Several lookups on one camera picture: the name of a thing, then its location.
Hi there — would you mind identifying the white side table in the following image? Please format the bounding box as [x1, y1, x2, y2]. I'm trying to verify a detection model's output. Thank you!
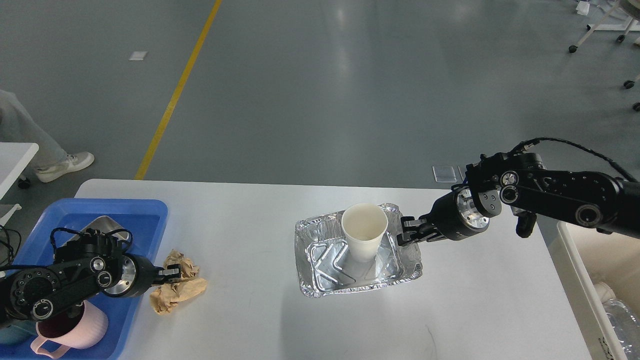
[0, 142, 39, 198]

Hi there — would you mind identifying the person's leg in grey trousers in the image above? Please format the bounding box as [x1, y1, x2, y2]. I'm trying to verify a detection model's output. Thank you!
[0, 89, 67, 169]

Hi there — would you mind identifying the white rolling stand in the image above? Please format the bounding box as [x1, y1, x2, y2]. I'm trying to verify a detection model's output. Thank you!
[568, 0, 640, 111]

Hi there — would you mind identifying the brown paper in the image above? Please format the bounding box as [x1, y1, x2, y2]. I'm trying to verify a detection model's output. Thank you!
[149, 249, 208, 315]

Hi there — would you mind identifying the small steel tray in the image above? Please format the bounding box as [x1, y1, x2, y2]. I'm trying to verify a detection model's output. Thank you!
[80, 215, 131, 241]

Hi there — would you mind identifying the aluminium foil tray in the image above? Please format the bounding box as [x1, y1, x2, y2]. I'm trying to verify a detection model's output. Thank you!
[294, 203, 423, 298]

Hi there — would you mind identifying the beige waste bin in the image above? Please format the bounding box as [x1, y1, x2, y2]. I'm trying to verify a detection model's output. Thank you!
[548, 222, 640, 360]

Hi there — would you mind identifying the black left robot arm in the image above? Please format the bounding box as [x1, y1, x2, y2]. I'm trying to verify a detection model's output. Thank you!
[1, 227, 182, 327]

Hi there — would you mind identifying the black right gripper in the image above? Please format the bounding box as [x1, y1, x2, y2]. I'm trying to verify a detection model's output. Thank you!
[397, 187, 490, 247]

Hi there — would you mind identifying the teal mug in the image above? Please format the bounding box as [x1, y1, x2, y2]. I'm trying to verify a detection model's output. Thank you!
[0, 321, 38, 346]

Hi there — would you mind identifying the white sneaker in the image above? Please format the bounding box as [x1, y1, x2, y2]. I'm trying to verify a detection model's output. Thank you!
[34, 152, 95, 183]

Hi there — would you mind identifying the clear plastic bottle in bin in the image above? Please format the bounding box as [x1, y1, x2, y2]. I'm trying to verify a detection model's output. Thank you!
[594, 282, 640, 360]

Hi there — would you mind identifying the white paper cup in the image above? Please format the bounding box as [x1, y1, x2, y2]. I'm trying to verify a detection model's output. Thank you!
[341, 203, 389, 263]

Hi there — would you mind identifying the clear floor plate left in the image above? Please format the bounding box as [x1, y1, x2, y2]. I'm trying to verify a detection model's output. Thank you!
[432, 166, 458, 183]

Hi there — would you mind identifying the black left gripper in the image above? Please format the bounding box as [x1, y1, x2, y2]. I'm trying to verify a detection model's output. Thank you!
[102, 254, 182, 297]

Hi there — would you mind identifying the pink ribbed mug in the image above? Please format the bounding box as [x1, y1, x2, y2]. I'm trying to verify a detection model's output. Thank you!
[30, 300, 109, 360]

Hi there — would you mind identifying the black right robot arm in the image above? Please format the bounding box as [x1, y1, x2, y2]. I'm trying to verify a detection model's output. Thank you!
[396, 137, 640, 247]

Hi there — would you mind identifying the blue plastic tray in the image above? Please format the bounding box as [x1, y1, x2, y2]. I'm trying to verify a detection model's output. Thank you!
[14, 198, 169, 360]

